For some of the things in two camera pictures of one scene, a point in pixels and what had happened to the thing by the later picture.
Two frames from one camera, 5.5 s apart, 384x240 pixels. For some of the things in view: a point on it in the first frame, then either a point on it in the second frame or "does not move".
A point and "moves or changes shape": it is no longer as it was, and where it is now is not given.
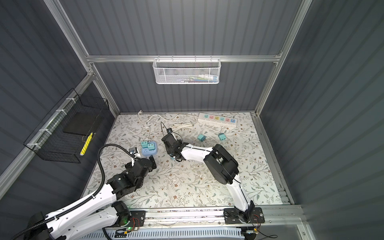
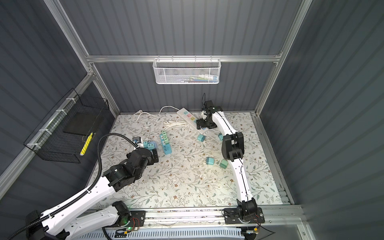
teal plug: (201, 137) does not move
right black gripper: (168, 151) → (203, 124)
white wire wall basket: (186, 71) does not move
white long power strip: (217, 119) moves or changes shape
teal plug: (151, 146) does not move
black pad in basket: (81, 123) does not move
